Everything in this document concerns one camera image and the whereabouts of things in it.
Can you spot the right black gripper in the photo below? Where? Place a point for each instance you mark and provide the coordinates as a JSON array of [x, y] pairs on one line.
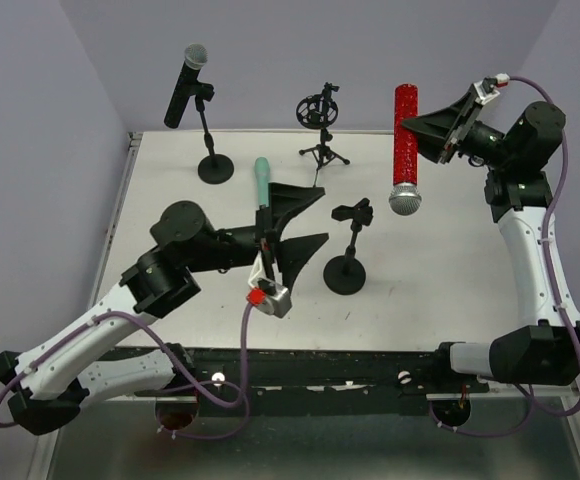
[[459, 130]]

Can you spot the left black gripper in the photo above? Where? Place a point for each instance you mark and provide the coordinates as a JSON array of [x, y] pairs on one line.
[[268, 238]]

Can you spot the red microphone grey grille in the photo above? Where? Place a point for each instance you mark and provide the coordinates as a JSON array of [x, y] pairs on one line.
[[405, 198]]

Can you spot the tall black round-base stand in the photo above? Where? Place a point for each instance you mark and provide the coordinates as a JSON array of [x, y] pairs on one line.
[[345, 274]]

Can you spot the short black round-base stand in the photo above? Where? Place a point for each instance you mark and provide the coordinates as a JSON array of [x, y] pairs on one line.
[[214, 169]]

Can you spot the black microphone silver grille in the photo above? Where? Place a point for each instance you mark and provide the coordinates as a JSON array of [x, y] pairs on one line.
[[195, 58]]

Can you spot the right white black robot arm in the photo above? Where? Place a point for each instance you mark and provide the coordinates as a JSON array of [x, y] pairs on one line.
[[545, 349]]

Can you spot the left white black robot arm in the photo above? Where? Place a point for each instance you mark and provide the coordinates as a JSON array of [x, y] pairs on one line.
[[48, 386]]

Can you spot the mint green microphone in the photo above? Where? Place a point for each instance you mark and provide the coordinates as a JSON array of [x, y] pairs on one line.
[[262, 178]]

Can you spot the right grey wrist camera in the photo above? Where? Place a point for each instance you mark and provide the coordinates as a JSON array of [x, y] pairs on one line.
[[488, 89]]

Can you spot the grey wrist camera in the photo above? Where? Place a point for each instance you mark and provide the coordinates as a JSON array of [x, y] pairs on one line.
[[488, 89], [265, 294]]

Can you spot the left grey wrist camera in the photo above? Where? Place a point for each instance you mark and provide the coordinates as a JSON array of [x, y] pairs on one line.
[[265, 294]]

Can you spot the black tripod shock mount stand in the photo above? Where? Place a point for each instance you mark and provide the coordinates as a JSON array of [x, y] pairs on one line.
[[319, 112]]

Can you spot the black mounting base plate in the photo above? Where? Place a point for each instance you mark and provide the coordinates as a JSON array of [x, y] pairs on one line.
[[300, 383]]

